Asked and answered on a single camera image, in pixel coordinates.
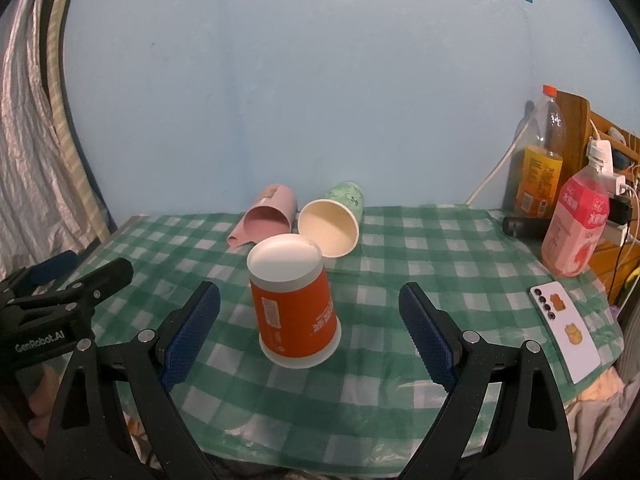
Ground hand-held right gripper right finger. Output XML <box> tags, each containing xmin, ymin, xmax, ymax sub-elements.
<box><xmin>398</xmin><ymin>281</ymin><xmax>574</xmax><ymax>480</ymax></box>

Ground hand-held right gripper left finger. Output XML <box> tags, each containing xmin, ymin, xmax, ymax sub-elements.
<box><xmin>42</xmin><ymin>280</ymin><xmax>221</xmax><ymax>480</ymax></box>

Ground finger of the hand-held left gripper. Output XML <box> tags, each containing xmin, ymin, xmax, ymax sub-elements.
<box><xmin>65</xmin><ymin>257</ymin><xmax>135</xmax><ymax>312</ymax></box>
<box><xmin>21</xmin><ymin>250</ymin><xmax>79</xmax><ymax>287</ymax></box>

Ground orange paper cup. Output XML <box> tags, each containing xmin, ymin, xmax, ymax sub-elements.
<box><xmin>246</xmin><ymin>233</ymin><xmax>343</xmax><ymax>370</ymax></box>

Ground pink plastic cup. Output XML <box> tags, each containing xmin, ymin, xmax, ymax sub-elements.
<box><xmin>227</xmin><ymin>185</ymin><xmax>300</xmax><ymax>251</ymax></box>

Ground green paper cup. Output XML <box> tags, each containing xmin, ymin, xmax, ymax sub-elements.
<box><xmin>297</xmin><ymin>181</ymin><xmax>365</xmax><ymax>259</ymax></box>

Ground person's left hand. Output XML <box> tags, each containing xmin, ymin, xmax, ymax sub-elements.
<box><xmin>27</xmin><ymin>363</ymin><xmax>68</xmax><ymax>437</ymax></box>

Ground green checked tablecloth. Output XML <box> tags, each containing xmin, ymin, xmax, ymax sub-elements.
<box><xmin>65</xmin><ymin>203</ymin><xmax>626</xmax><ymax>467</ymax></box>

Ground silver curtain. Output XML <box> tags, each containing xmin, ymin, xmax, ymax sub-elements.
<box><xmin>0</xmin><ymin>0</ymin><xmax>117</xmax><ymax>281</ymax></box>

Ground white smartphone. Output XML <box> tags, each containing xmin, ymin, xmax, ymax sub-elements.
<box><xmin>528</xmin><ymin>281</ymin><xmax>602</xmax><ymax>385</ymax></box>

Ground black cylinder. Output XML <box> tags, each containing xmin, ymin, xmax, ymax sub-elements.
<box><xmin>502</xmin><ymin>215</ymin><xmax>549</xmax><ymax>241</ymax></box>

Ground pink drink bottle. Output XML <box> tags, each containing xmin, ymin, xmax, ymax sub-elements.
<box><xmin>541</xmin><ymin>152</ymin><xmax>612</xmax><ymax>279</ymax></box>

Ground beige blanket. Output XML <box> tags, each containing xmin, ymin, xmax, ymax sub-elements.
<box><xmin>564</xmin><ymin>364</ymin><xmax>637</xmax><ymax>480</ymax></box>

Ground orange soda bottle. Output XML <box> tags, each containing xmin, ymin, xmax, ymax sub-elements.
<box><xmin>513</xmin><ymin>84</ymin><xmax>567</xmax><ymax>220</ymax></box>

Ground white power strip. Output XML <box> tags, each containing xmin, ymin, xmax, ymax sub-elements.
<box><xmin>602</xmin><ymin>172</ymin><xmax>637</xmax><ymax>247</ymax></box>

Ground black power adapter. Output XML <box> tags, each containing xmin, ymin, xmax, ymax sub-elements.
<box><xmin>608</xmin><ymin>197</ymin><xmax>632</xmax><ymax>224</ymax></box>

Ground wooden headboard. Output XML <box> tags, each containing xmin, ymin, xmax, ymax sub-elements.
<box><xmin>552</xmin><ymin>91</ymin><xmax>640</xmax><ymax>307</ymax></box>

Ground white cable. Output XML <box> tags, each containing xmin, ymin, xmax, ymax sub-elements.
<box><xmin>465</xmin><ymin>119</ymin><xmax>531</xmax><ymax>206</ymax></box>

